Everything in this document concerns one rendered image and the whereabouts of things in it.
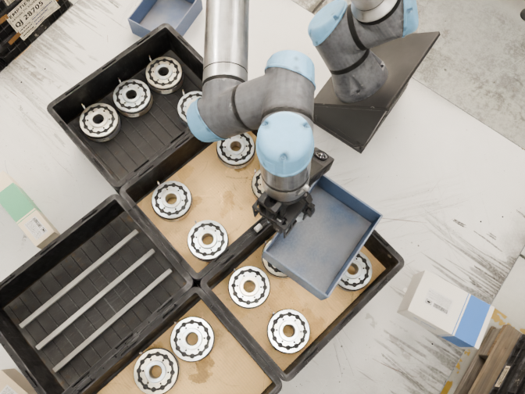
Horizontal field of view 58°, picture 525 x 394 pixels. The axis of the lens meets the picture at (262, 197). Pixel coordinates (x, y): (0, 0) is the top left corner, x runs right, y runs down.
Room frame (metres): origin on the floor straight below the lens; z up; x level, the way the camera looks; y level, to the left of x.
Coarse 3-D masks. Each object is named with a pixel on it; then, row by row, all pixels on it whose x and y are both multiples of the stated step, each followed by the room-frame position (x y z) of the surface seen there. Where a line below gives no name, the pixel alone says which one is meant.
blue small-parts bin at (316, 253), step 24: (312, 192) 0.33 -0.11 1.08; (336, 192) 0.33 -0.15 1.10; (312, 216) 0.28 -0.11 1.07; (336, 216) 0.28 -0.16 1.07; (360, 216) 0.29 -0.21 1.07; (288, 240) 0.22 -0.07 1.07; (312, 240) 0.22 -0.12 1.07; (336, 240) 0.23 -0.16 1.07; (360, 240) 0.24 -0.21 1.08; (288, 264) 0.17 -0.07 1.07; (312, 264) 0.17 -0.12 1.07; (336, 264) 0.18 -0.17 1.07; (312, 288) 0.12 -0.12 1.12
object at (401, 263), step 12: (264, 228) 0.27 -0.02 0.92; (252, 240) 0.24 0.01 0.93; (384, 240) 0.28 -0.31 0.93; (240, 252) 0.21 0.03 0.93; (396, 252) 0.26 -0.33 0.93; (204, 276) 0.14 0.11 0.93; (204, 288) 0.11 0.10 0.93; (216, 300) 0.09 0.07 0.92; (228, 312) 0.07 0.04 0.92; (240, 324) 0.04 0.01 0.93; (276, 372) -0.05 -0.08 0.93
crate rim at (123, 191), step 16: (176, 144) 0.46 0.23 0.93; (160, 160) 0.41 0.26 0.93; (144, 176) 0.36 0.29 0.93; (256, 224) 0.28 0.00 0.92; (160, 240) 0.21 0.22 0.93; (240, 240) 0.23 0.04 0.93; (176, 256) 0.17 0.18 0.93; (224, 256) 0.19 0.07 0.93; (192, 272) 0.14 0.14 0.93; (208, 272) 0.15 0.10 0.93
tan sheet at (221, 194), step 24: (216, 144) 0.51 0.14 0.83; (192, 168) 0.43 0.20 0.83; (216, 168) 0.44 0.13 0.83; (192, 192) 0.37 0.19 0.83; (216, 192) 0.37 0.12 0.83; (240, 192) 0.38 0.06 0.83; (192, 216) 0.30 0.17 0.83; (216, 216) 0.31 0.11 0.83; (240, 216) 0.32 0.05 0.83; (168, 240) 0.23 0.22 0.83; (192, 264) 0.18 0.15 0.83
